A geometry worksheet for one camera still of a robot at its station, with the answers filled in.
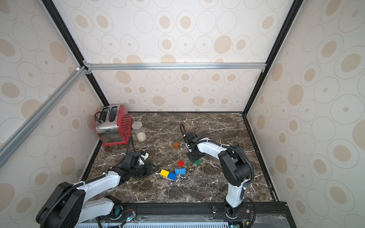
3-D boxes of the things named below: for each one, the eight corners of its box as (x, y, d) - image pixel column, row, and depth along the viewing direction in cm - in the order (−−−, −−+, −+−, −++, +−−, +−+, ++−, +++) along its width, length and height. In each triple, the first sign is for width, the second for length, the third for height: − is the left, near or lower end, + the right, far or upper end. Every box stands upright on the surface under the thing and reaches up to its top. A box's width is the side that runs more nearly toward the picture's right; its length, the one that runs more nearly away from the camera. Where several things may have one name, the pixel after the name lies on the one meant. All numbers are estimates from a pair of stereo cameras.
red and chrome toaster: (100, 146, 101) (86, 129, 86) (113, 117, 120) (103, 99, 105) (127, 146, 101) (117, 129, 86) (136, 117, 120) (129, 99, 105)
